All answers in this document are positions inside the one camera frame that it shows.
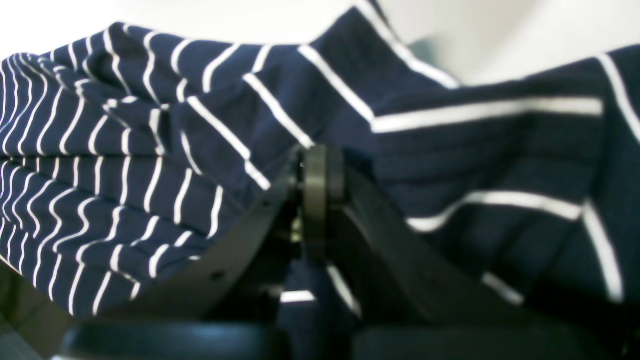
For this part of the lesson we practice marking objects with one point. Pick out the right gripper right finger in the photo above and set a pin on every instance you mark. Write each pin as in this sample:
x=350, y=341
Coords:
x=414, y=304

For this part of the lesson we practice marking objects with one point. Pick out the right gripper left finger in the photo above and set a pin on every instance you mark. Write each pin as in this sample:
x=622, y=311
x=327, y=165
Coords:
x=223, y=306

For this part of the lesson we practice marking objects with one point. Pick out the navy white striped t-shirt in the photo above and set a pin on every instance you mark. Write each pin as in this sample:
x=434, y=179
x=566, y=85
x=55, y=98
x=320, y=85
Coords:
x=127, y=155

